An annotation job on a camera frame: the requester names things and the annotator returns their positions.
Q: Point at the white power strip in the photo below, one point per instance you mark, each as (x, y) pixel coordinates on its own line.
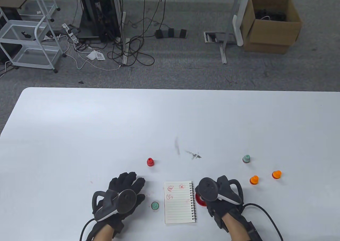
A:
(69, 32)

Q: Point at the white paper tag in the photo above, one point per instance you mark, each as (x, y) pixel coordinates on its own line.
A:
(91, 55)

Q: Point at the white lined spiral notebook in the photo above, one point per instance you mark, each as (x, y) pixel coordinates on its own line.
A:
(178, 202)

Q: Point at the person's right forearm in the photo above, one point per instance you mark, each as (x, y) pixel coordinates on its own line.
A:
(237, 229)

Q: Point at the person's left hand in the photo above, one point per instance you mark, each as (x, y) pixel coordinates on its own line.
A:
(124, 182)

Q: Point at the white plastic panel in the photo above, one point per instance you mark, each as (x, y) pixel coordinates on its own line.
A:
(237, 29)

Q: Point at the black computer tower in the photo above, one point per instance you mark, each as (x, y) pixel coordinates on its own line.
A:
(103, 9)

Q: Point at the metal desk leg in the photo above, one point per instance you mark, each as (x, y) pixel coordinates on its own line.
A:
(223, 55)
(125, 56)

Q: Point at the orange reward stamp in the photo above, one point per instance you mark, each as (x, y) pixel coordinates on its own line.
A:
(276, 174)
(254, 180)

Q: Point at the green round stamp cap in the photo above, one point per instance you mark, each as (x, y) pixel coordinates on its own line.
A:
(154, 205)

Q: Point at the person's right hand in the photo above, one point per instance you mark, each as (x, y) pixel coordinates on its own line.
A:
(219, 209)

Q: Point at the white rolling cart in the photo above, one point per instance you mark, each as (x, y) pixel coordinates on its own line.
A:
(34, 56)

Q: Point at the red ink pad lid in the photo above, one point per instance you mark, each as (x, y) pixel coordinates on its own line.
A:
(199, 201)

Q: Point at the brown cardboard box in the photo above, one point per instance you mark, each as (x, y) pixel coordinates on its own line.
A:
(273, 37)

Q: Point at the person's left forearm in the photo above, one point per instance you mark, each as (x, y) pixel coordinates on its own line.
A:
(103, 234)

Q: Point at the green reward stamp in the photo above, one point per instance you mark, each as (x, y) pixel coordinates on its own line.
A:
(246, 159)

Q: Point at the small black clip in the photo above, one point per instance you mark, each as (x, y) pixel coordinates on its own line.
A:
(25, 34)

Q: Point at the grey power strip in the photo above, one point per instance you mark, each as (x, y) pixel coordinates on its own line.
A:
(177, 34)

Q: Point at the red reward stamp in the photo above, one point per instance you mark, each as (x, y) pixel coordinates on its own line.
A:
(150, 162)

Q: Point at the metal floor socket box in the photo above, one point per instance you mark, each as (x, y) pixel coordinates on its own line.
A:
(211, 37)

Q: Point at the printed paper label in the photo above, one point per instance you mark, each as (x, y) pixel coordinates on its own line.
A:
(100, 56)

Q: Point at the black power adapter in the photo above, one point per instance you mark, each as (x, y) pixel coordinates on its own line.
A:
(171, 33)
(158, 34)
(183, 33)

